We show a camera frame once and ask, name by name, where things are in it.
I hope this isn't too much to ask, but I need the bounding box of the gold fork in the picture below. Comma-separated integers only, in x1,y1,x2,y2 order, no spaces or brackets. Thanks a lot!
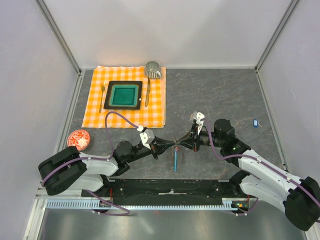
99,83,106,113

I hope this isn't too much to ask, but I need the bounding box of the red white patterned bowl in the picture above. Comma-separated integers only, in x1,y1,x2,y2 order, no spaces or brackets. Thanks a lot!
66,129,91,152

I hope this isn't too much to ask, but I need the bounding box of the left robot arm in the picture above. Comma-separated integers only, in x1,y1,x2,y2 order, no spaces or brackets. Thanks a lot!
38,137,175,197

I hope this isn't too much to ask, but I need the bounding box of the grey striped mug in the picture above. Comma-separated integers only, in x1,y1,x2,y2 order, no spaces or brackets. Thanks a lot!
144,61,162,79

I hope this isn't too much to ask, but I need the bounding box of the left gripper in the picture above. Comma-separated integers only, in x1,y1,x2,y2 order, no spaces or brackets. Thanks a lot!
126,134,175,163

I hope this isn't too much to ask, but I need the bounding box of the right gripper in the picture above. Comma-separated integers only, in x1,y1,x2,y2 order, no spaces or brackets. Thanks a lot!
176,124,224,152

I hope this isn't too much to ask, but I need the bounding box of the gold knife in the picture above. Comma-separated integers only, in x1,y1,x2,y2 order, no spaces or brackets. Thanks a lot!
144,78,151,107

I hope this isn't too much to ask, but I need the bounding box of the purple cable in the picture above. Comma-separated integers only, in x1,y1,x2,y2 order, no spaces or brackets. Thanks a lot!
41,111,143,216
203,119,320,223

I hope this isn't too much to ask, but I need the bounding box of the black green square plate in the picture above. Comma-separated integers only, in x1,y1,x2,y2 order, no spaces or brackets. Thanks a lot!
103,80,143,110

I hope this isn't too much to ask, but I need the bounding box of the orange white checkered cloth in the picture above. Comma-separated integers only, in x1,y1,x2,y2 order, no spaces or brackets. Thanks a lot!
82,65,166,129

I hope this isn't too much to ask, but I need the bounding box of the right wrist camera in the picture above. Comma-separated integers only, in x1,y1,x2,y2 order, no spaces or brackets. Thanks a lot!
190,111,205,136

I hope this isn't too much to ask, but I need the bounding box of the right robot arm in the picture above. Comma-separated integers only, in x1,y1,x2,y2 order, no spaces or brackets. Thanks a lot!
177,117,320,231

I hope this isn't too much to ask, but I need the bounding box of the blue tag key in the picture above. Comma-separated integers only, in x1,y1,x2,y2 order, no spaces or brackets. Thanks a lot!
252,118,262,128

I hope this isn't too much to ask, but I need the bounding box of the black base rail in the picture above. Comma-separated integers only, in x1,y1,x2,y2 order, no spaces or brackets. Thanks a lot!
94,178,247,206

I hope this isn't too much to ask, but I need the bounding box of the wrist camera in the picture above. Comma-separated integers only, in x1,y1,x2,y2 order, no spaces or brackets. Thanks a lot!
137,125,155,150
190,111,205,136

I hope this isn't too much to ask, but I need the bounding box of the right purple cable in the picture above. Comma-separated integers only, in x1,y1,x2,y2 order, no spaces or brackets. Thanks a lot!
203,119,320,223

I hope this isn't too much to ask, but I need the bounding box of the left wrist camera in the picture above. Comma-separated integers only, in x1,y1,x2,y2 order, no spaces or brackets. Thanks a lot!
137,125,155,150

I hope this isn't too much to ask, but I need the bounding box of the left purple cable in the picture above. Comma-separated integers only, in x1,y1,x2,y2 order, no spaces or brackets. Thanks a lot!
41,111,143,216

